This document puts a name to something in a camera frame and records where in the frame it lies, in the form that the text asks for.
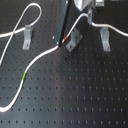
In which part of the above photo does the black device top right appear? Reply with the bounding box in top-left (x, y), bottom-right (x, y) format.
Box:
top-left (95, 0), bottom-right (105, 7)

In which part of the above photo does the white cable with green mark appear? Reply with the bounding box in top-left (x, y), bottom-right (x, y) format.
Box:
top-left (0, 3), bottom-right (128, 113)

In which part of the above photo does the left grey cable clip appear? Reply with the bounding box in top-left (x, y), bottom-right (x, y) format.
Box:
top-left (22, 25), bottom-right (33, 50)

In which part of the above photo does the grey cable clip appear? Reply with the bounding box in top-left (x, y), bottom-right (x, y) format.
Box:
top-left (22, 25), bottom-right (33, 50)
top-left (66, 29), bottom-right (82, 52)
top-left (100, 27), bottom-right (111, 52)

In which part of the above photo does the right grey cable clip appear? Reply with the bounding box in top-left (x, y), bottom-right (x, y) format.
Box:
top-left (100, 27), bottom-right (111, 52)

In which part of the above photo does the grey metal gripper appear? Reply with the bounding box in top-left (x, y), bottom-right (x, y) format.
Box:
top-left (54, 0), bottom-right (93, 46)

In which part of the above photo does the middle grey cable clip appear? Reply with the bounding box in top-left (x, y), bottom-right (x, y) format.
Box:
top-left (66, 29), bottom-right (82, 52)

